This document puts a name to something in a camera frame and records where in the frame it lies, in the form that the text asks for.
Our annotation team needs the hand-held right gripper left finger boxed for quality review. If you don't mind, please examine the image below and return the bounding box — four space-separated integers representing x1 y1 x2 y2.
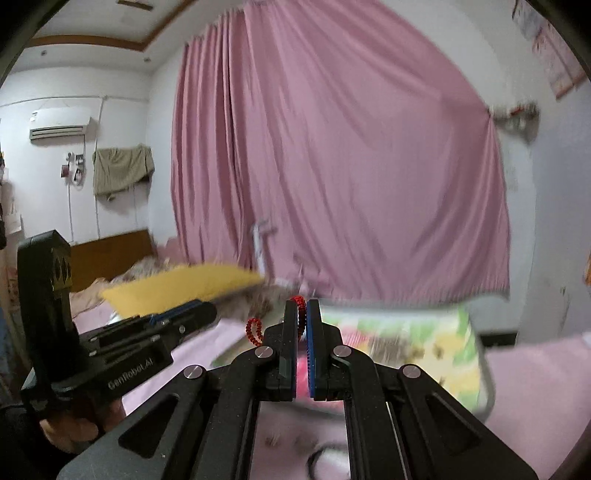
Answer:
56 299 300 480

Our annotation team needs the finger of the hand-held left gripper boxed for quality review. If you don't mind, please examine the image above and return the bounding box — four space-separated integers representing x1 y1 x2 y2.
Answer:
161 301 219 357
93 299 205 348

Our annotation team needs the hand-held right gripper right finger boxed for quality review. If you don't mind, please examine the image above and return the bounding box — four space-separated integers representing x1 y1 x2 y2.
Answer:
306 299 540 480

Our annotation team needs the red bead bracelet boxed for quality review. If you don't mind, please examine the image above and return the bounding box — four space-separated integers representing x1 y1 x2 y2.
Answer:
245 295 309 347

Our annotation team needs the grey cardboard box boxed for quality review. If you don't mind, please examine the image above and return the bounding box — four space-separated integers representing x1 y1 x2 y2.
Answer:
212 302 497 418

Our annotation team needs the black hair tie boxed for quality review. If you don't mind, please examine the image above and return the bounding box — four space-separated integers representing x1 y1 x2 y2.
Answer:
307 444 352 480

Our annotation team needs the person's left forearm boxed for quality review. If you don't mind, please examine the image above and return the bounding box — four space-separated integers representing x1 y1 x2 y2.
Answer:
0 401 79 480

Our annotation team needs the person's left hand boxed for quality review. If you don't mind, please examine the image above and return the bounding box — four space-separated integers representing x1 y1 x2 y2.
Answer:
39 396 126 456

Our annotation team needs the beige bedding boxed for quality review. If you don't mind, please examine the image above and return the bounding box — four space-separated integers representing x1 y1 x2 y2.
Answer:
69 277 112 315

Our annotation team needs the yellow pillow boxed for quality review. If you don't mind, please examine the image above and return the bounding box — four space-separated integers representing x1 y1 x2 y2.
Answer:
100 263 264 319

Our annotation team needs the wooden headboard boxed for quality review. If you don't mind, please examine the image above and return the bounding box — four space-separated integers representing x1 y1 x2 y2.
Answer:
69 229 158 294

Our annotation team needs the white desk lamp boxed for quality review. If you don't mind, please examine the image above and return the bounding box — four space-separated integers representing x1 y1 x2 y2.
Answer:
249 220 305 287

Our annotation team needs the green hanging cloth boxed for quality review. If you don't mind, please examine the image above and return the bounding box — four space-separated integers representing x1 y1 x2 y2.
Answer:
92 144 155 201

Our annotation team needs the white air conditioner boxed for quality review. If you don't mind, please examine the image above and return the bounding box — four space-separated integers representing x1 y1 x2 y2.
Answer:
28 107 92 141

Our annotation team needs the pink curtain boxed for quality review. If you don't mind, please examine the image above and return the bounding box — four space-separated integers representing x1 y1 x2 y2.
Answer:
171 0 512 303

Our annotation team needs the pink blanket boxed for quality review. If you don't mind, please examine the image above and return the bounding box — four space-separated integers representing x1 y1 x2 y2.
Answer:
74 305 591 480

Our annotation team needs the wall hook with photos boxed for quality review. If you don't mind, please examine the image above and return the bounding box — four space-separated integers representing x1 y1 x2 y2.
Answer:
61 152 86 186

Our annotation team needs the wire wall rack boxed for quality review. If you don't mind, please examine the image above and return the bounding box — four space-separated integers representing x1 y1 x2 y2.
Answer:
488 102 541 144

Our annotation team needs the pink wall certificate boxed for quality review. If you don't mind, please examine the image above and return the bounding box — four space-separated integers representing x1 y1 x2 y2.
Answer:
531 21 588 100

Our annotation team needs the pale wall certificate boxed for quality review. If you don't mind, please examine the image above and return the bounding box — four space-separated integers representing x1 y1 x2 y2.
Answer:
512 0 546 41

